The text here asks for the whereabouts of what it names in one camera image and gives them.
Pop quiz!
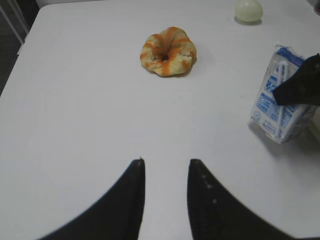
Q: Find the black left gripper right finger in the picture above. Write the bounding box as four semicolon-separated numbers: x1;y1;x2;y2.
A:
187;159;292;240

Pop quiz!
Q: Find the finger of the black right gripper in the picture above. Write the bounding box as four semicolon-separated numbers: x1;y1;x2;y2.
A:
272;54;320;106

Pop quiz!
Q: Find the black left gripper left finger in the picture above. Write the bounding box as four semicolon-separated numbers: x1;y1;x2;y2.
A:
43;158;146;240

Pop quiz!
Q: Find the white blue milk carton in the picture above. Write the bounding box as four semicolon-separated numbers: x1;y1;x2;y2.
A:
250;45;320;144

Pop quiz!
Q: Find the pale green round fruit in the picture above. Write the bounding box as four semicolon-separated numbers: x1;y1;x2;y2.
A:
234;0;264;23

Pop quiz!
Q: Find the orange striped bagel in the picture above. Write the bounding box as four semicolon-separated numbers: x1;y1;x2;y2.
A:
139;26;197;77

